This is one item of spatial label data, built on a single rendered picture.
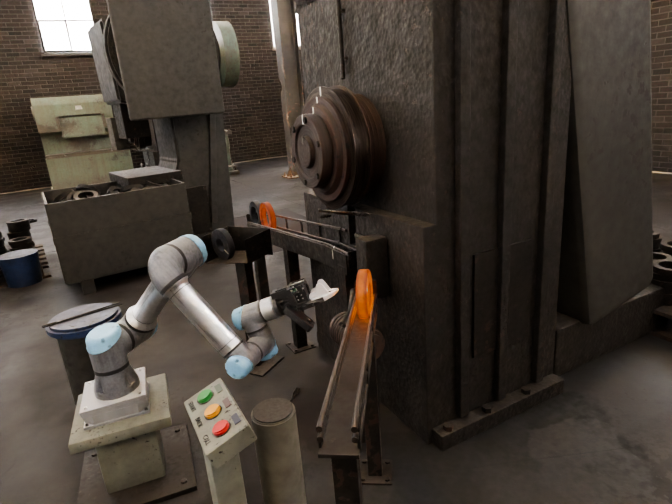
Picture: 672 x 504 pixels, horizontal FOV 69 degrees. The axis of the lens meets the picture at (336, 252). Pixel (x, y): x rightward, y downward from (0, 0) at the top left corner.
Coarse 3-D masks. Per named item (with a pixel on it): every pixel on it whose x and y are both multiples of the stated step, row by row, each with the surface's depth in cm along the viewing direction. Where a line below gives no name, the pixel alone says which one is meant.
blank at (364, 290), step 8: (360, 272) 151; (368, 272) 152; (360, 280) 148; (368, 280) 152; (360, 288) 147; (368, 288) 157; (360, 296) 146; (368, 296) 157; (360, 304) 147; (368, 304) 150; (360, 312) 148; (368, 312) 150
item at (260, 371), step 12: (228, 228) 251; (240, 228) 247; (252, 228) 243; (264, 228) 240; (204, 240) 236; (240, 240) 249; (252, 240) 227; (264, 240) 236; (240, 252) 247; (252, 252) 228; (264, 252) 236; (240, 264) 237; (240, 276) 239; (252, 276) 242; (240, 288) 242; (252, 288) 243; (240, 300) 244; (252, 300) 244; (276, 360) 257; (252, 372) 247; (264, 372) 246
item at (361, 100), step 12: (360, 96) 185; (360, 108) 174; (372, 108) 180; (372, 120) 178; (372, 132) 177; (372, 144) 173; (384, 144) 180; (372, 156) 174; (384, 156) 181; (372, 168) 176; (384, 168) 184; (372, 180) 185; (348, 204) 197
